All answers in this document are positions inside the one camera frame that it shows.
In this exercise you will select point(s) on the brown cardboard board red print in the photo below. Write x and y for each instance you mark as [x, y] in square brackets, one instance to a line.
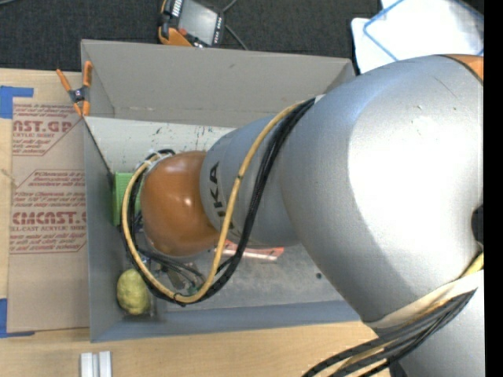
[47, 281]

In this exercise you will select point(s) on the green rectangular block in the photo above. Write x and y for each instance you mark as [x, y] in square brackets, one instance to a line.
[121, 198]

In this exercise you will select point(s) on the yellow-green lemon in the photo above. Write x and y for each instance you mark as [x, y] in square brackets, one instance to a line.
[133, 292]

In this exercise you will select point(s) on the grey metal bin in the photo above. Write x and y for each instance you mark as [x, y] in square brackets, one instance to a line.
[204, 81]

